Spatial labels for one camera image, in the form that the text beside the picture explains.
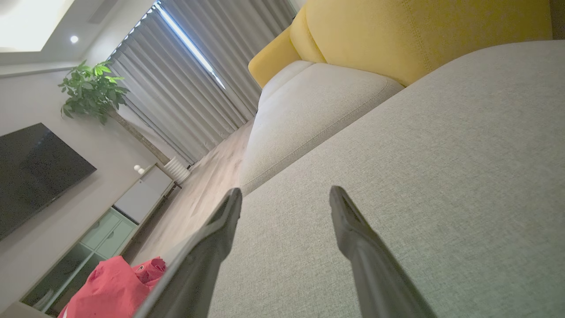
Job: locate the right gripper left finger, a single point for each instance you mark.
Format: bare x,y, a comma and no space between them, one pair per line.
207,260

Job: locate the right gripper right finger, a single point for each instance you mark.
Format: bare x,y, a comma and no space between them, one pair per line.
371,269

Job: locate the red and white basketball jersey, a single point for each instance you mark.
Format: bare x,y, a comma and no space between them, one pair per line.
110,291

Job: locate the white and green TV cabinet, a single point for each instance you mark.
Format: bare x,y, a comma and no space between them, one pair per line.
141,198

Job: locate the white ribbed plant pot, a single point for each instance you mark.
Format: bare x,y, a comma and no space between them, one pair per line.
177,170

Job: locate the small white figurine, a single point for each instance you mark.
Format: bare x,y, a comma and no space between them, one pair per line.
139,169

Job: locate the grey pleated curtain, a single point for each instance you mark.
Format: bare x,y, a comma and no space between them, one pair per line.
238,39
176,97

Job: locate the grey sofa seat cushion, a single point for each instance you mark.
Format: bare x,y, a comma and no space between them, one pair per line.
309,115
282,77

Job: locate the green leafy indoor tree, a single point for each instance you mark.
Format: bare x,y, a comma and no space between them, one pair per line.
90,90

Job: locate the yellow sofa armrest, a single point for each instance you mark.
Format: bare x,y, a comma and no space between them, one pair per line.
271,62

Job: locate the yellow sofa back cushion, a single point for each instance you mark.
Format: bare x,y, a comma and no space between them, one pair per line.
304,35
419,35

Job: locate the round recessed ceiling spotlight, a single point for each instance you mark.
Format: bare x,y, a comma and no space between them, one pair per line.
74,39

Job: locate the black wall television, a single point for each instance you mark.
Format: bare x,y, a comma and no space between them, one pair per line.
35,176

